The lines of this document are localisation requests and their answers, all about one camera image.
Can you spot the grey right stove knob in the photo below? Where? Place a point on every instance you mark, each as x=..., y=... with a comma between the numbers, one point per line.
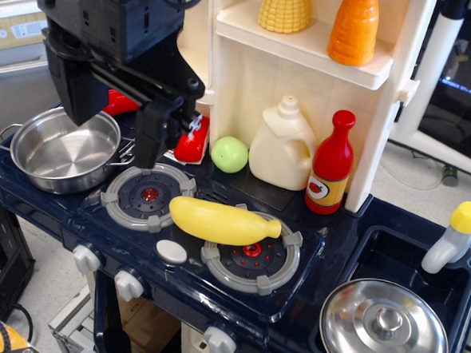
x=218, y=341

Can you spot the grey toy burner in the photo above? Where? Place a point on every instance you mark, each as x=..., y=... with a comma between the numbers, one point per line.
x=257, y=269
x=139, y=199

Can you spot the grey oval button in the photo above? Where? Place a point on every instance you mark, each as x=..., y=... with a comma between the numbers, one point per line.
x=171, y=252

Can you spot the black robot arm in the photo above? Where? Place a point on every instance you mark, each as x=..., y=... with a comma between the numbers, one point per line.
x=129, y=46

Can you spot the navy toy kitchen counter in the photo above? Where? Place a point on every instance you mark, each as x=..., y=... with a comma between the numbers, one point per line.
x=380, y=241

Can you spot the stainless toy dishwasher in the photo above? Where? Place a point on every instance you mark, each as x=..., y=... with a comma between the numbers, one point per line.
x=26, y=88

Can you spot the grey left stove knob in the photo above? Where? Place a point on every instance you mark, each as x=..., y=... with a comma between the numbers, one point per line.
x=85, y=259

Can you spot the grey right toy burner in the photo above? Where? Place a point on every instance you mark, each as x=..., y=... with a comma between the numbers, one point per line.
x=257, y=269

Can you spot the green toy apple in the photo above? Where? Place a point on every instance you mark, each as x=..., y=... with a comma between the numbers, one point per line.
x=229, y=154

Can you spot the cream toy kitchen shelf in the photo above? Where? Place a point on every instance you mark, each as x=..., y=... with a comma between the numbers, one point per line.
x=247, y=69

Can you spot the cream toy detergent jug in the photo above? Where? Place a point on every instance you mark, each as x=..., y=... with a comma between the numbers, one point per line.
x=283, y=147

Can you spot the white frame post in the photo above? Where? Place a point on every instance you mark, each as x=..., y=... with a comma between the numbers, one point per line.
x=440, y=40

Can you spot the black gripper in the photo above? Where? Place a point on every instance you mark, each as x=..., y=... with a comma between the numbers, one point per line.
x=96, y=45

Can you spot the grey left toy burner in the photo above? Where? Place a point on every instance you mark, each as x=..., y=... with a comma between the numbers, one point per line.
x=139, y=199

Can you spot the red toy ketchup bottle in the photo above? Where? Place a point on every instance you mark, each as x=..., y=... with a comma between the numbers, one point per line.
x=331, y=167

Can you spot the grey toy faucet yellow cap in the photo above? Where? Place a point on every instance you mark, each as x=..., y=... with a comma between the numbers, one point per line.
x=454, y=242

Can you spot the orange toy bottle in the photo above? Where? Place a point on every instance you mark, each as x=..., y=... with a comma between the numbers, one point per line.
x=354, y=34

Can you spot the grey middle stove knob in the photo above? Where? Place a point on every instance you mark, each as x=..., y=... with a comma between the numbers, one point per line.
x=128, y=286

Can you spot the yellow toy banana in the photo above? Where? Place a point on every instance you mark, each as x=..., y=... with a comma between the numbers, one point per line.
x=220, y=223

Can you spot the grey stove knob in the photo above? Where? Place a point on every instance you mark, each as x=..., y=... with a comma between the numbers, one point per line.
x=128, y=286
x=218, y=341
x=85, y=259

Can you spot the stainless steel pot lid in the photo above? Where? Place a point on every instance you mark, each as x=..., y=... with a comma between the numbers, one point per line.
x=378, y=316

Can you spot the red toy chili pepper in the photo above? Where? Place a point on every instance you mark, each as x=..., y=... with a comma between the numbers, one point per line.
x=118, y=104

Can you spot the yellow toy corn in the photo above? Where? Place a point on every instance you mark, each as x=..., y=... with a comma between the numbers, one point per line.
x=284, y=16

